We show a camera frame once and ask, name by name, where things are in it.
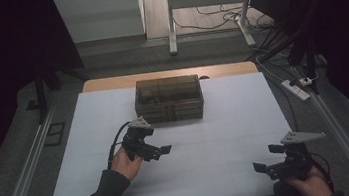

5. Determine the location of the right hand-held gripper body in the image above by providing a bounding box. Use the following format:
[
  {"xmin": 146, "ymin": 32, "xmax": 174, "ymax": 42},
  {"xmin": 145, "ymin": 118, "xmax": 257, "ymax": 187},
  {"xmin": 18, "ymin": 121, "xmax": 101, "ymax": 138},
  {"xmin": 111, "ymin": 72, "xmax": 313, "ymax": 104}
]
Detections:
[{"xmin": 262, "ymin": 127, "xmax": 332, "ymax": 183}]

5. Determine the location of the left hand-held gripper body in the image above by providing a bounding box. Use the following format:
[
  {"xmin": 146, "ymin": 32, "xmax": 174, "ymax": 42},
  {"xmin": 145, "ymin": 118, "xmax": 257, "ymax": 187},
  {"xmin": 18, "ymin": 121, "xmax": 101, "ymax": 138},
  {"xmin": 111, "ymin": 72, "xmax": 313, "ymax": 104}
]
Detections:
[{"xmin": 118, "ymin": 114, "xmax": 163, "ymax": 166}]

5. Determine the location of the brown transparent drawer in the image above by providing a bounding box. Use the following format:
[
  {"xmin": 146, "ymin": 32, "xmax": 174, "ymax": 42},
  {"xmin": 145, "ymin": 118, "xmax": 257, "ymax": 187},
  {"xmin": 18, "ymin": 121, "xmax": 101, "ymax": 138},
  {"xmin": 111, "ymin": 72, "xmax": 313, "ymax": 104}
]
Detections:
[
  {"xmin": 145, "ymin": 106, "xmax": 206, "ymax": 121},
  {"xmin": 134, "ymin": 97, "xmax": 206, "ymax": 116},
  {"xmin": 149, "ymin": 111, "xmax": 205, "ymax": 126}
]

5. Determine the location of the brown transparent drawer cabinet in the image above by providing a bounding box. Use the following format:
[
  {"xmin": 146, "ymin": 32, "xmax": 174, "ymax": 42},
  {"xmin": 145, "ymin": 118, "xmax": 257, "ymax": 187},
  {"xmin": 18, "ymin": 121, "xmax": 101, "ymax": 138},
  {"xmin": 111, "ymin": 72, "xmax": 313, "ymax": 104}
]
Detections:
[{"xmin": 131, "ymin": 73, "xmax": 207, "ymax": 128}]

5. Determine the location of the person's left hand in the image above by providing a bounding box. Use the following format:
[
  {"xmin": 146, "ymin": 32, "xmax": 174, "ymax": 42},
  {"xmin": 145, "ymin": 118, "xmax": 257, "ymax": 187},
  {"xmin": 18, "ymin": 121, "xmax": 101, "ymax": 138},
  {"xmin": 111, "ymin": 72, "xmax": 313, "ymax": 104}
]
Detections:
[{"xmin": 107, "ymin": 144, "xmax": 147, "ymax": 184}]

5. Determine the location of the person's right hand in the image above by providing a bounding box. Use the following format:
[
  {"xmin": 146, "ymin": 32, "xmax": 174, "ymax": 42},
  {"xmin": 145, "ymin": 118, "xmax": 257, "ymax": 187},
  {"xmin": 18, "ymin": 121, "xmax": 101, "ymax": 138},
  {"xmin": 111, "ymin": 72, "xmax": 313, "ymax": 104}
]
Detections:
[{"xmin": 283, "ymin": 163, "xmax": 334, "ymax": 196}]

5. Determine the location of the white table cover sheet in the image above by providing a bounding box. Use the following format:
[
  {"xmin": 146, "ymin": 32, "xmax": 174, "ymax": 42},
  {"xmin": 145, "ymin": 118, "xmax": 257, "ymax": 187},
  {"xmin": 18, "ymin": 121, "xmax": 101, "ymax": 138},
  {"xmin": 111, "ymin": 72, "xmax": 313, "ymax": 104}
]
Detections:
[{"xmin": 30, "ymin": 67, "xmax": 301, "ymax": 196}]

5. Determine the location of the white power strip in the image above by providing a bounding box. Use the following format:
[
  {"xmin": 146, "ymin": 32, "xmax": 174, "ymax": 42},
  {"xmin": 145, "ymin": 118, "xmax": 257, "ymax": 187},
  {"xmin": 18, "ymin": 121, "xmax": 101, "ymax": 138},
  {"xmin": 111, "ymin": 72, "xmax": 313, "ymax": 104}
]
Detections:
[{"xmin": 280, "ymin": 77, "xmax": 312, "ymax": 105}]

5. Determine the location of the white plug adapter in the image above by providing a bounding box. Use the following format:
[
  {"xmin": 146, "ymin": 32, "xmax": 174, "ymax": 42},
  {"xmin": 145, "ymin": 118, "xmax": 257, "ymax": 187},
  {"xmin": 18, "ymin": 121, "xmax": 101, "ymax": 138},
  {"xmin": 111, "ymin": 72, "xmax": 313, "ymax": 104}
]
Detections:
[{"xmin": 298, "ymin": 75, "xmax": 315, "ymax": 88}]

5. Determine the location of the black metal stand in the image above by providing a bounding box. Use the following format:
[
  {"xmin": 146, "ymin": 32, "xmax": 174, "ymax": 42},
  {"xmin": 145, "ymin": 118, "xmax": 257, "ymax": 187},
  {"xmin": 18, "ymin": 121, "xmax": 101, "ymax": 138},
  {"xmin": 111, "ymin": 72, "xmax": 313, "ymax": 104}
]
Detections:
[
  {"xmin": 284, "ymin": 23, "xmax": 323, "ymax": 99},
  {"xmin": 30, "ymin": 58, "xmax": 67, "ymax": 125}
]

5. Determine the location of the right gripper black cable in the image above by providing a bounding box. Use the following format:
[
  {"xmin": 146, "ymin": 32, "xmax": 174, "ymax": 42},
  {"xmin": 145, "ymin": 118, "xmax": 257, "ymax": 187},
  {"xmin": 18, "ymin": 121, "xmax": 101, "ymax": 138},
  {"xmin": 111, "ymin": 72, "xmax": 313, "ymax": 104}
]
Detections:
[{"xmin": 309, "ymin": 150, "xmax": 336, "ymax": 195}]

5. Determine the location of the black cable beside table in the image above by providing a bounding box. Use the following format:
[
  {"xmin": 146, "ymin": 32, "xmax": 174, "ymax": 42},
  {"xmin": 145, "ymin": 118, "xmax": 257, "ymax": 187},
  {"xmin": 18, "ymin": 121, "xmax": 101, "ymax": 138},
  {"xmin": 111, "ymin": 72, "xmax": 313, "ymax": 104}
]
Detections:
[{"xmin": 268, "ymin": 72, "xmax": 300, "ymax": 135}]

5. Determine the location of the aluminium rail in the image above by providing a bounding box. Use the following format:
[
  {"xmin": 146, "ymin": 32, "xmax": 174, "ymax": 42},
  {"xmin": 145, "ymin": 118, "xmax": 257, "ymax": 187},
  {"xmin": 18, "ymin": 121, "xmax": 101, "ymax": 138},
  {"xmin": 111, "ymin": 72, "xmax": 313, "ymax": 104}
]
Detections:
[
  {"xmin": 0, "ymin": 103, "xmax": 70, "ymax": 196},
  {"xmin": 296, "ymin": 66, "xmax": 349, "ymax": 196}
]

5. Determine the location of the white metal desk frame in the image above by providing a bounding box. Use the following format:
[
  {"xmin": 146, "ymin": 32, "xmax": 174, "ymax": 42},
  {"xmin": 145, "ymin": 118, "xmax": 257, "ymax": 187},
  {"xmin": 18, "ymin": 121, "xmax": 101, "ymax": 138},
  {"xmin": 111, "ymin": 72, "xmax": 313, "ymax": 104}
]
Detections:
[{"xmin": 163, "ymin": 0, "xmax": 265, "ymax": 58}]

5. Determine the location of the black floor cable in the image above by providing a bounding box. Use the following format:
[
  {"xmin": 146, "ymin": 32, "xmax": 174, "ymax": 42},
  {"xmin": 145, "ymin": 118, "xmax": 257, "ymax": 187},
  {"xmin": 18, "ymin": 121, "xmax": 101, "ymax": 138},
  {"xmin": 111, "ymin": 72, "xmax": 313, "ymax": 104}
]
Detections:
[{"xmin": 171, "ymin": 0, "xmax": 247, "ymax": 36}]

